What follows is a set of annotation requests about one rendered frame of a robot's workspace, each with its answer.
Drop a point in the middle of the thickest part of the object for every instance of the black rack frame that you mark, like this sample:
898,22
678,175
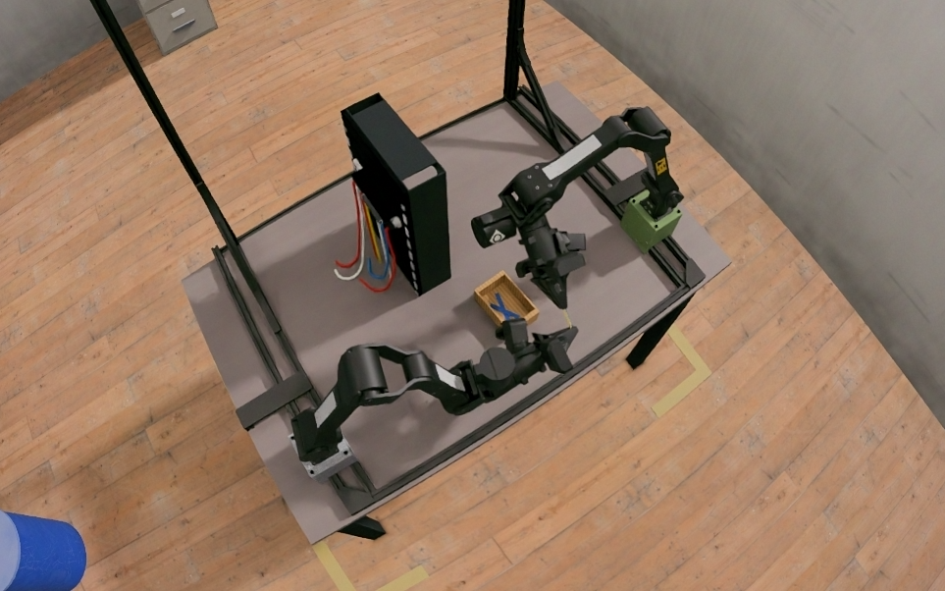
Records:
406,155

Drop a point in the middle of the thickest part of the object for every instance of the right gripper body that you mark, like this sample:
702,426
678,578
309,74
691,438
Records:
553,353

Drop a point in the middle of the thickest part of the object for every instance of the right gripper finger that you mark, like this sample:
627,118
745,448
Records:
539,337
566,337

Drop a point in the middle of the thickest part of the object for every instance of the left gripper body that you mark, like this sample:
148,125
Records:
541,246

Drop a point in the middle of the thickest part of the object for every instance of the blue flat strip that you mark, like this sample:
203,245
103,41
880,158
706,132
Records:
504,311
502,306

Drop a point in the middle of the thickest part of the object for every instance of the tan open box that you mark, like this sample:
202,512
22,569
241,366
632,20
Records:
512,298

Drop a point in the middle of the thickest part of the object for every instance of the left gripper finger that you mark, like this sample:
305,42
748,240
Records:
537,282
557,288

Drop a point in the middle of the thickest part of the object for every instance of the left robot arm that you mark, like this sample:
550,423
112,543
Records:
542,185

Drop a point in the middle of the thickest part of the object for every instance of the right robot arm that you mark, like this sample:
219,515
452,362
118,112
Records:
361,381

